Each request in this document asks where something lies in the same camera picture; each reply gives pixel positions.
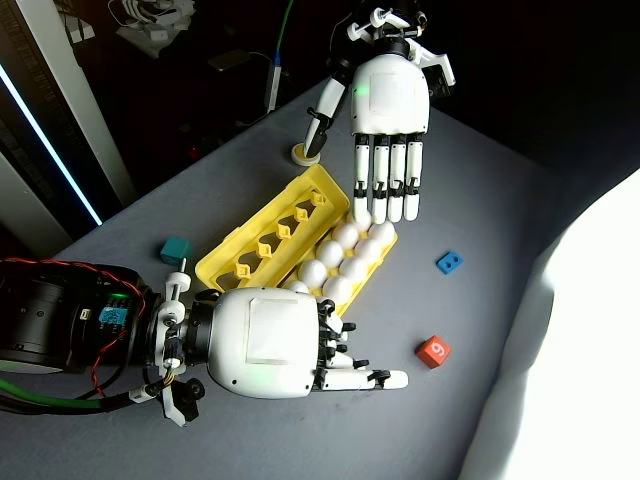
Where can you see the grey table cloth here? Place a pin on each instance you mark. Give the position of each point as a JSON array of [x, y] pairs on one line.
[[475, 200]]

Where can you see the white backdrop sheet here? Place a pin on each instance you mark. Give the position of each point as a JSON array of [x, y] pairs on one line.
[[575, 325]]

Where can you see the yellow plastic egg carton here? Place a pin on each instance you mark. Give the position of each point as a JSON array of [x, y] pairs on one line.
[[330, 187]]

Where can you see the dark smartphone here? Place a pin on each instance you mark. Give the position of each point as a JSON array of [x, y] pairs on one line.
[[229, 60]]

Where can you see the small blue block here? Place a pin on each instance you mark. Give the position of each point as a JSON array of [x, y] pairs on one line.
[[449, 262]]

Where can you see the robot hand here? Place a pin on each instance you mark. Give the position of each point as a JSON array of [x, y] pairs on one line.
[[265, 345], [390, 100]]

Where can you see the red number block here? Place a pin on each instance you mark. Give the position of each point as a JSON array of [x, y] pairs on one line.
[[433, 352]]

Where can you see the white toy egg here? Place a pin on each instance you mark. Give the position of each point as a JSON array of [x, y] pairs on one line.
[[298, 286], [337, 289], [345, 234], [313, 271], [354, 267], [382, 231], [369, 248], [330, 252]]

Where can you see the glowing light strip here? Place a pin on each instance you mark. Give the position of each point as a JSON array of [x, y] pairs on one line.
[[50, 145]]

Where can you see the teal wooden cube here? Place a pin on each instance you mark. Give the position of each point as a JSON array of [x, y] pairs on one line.
[[176, 250]]

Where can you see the white frame post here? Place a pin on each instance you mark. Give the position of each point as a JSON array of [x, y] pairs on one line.
[[75, 100]]

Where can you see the yellow and white round button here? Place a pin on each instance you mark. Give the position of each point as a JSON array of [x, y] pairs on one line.
[[299, 156]]

